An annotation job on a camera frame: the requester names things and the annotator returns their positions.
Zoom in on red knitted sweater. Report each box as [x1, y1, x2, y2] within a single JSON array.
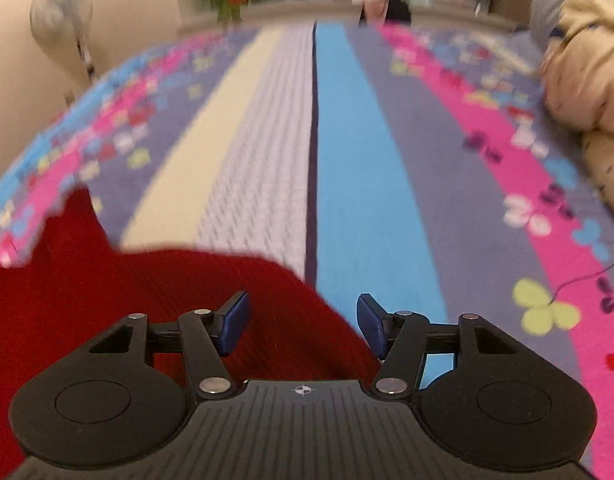
[[0, 186, 380, 480]]

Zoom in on floral striped fleece blanket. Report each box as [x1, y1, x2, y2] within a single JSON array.
[[0, 21, 614, 480]]

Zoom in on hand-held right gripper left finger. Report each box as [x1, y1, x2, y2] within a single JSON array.
[[89, 291, 251, 401]]

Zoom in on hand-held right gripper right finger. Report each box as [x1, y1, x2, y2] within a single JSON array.
[[356, 294, 520, 401]]

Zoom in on white standing fan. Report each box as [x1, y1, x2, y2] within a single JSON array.
[[29, 0, 98, 106]]

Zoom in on cream printed quilt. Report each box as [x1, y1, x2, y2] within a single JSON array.
[[539, 0, 614, 233]]

